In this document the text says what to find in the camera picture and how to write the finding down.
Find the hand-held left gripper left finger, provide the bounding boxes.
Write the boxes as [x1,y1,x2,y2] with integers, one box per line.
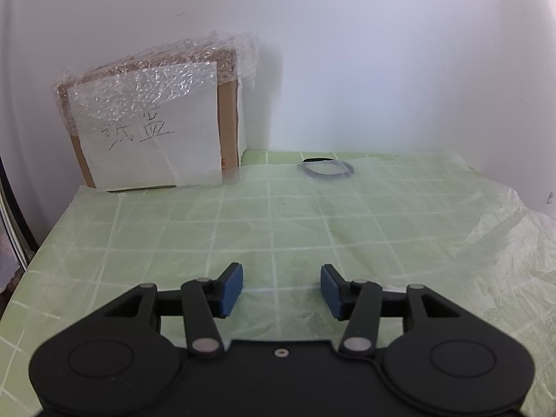
[102,263,244,359]

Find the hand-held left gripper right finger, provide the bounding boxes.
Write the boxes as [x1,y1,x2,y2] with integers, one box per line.
[320,264,461,359]

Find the translucent white plastic shopping bag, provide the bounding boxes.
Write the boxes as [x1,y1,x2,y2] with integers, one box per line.
[9,150,556,357]

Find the dark elastic hair tie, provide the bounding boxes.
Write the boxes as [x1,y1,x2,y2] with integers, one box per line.
[297,155,354,180]

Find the green checked tablecloth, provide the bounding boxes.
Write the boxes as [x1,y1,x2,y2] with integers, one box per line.
[0,148,556,417]

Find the white paper sheet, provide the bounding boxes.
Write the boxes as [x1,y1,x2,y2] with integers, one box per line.
[72,62,223,192]

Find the brown cardboard box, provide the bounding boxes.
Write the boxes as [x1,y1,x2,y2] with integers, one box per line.
[56,30,261,193]

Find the black metal frame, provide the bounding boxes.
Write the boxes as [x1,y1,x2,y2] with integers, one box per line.
[0,156,40,296]

